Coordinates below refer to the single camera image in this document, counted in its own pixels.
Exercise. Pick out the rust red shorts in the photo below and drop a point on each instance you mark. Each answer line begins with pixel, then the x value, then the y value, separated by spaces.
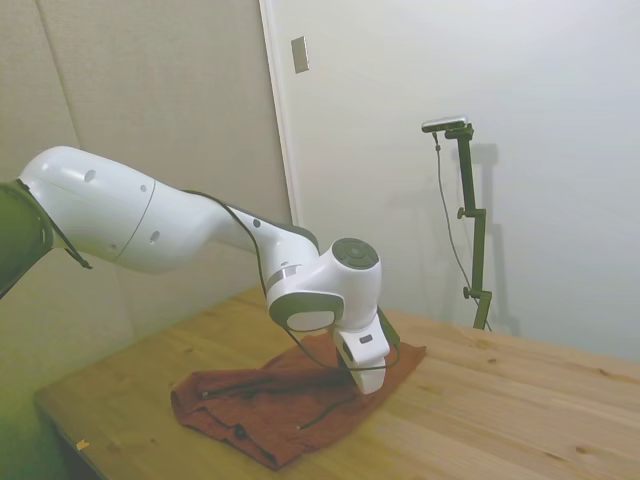
pixel 280 415

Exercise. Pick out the grey wall plate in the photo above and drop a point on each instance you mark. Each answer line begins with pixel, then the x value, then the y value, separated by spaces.
pixel 300 55

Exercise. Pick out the grey camera on stand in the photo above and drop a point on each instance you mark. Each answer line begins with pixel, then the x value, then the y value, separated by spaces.
pixel 445 123

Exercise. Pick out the dark articulated camera stand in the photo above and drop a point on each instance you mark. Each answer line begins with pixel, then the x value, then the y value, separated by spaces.
pixel 475 235

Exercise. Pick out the small yellow tape scrap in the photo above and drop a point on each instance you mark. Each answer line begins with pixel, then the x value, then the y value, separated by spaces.
pixel 81 444

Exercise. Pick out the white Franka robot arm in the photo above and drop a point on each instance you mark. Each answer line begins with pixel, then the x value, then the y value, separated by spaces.
pixel 100 215

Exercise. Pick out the white door frame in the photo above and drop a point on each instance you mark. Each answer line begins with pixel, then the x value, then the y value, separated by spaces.
pixel 282 125

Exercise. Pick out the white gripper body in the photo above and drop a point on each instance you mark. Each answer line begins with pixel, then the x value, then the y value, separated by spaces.
pixel 370 365

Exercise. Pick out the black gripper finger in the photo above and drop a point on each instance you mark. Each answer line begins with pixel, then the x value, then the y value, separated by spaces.
pixel 348 367

